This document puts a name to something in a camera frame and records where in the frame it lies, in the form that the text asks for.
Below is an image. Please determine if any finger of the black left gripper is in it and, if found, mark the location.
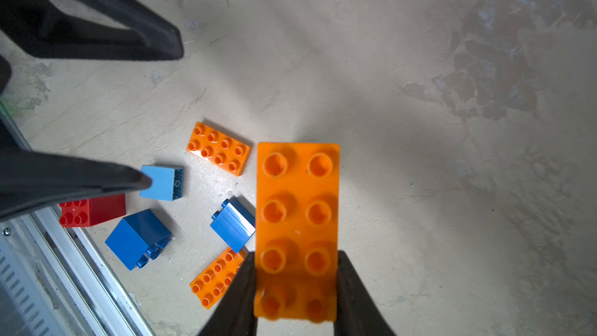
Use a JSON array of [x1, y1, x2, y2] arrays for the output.
[[1, 0, 184, 61], [1, 149, 152, 222]]

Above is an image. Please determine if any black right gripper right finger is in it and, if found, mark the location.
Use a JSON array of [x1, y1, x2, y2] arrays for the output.
[[334, 250, 395, 335]]

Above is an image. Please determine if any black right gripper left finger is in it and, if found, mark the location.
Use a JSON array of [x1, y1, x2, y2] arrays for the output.
[[199, 252, 257, 335]]

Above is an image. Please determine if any orange lego brick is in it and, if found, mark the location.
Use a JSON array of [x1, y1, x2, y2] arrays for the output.
[[186, 122, 252, 177], [253, 142, 340, 323], [190, 247, 248, 310]]

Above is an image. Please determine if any light blue lego brick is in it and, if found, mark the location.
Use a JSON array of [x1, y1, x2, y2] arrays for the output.
[[140, 165, 184, 202]]

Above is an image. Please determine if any red lego brick left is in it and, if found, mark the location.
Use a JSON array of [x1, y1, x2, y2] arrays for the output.
[[59, 194, 126, 228]]

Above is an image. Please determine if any white cable duct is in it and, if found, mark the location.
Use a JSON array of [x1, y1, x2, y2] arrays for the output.
[[1, 239, 72, 335]]

